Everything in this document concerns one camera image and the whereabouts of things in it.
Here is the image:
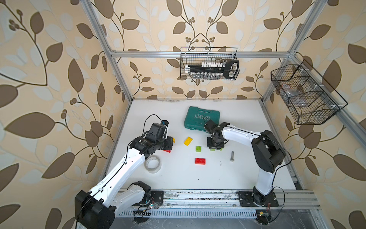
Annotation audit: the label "steel hex bolt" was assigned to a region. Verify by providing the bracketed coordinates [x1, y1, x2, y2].
[230, 151, 234, 162]

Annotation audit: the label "clear plastic bag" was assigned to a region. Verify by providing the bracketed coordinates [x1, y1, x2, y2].
[282, 84, 308, 107]

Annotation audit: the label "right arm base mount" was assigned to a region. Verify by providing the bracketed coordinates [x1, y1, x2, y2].
[237, 191, 279, 207]

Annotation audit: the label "clear tape roll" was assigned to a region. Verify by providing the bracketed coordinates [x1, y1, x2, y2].
[144, 155, 162, 174]

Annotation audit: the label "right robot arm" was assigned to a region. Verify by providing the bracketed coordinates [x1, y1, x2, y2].
[204, 120, 286, 206]

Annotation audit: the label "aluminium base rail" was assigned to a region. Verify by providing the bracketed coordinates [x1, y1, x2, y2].
[114, 188, 321, 210]

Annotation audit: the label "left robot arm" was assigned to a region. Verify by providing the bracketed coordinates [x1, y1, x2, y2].
[75, 120, 173, 229]

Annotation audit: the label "green tool case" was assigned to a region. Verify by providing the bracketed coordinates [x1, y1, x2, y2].
[184, 106, 220, 132]

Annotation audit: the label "right wire basket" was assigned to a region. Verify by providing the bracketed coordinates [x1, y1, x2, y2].
[271, 60, 348, 125]

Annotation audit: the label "wire basket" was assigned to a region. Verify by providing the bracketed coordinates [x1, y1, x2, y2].
[180, 46, 240, 81]
[271, 60, 348, 125]

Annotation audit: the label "back wire basket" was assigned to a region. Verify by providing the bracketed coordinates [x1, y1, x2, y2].
[180, 46, 240, 81]

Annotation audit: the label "black socket set rail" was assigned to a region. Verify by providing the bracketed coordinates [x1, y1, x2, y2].
[184, 60, 240, 80]

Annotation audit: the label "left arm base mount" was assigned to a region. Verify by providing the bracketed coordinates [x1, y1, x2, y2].
[133, 190, 165, 207]

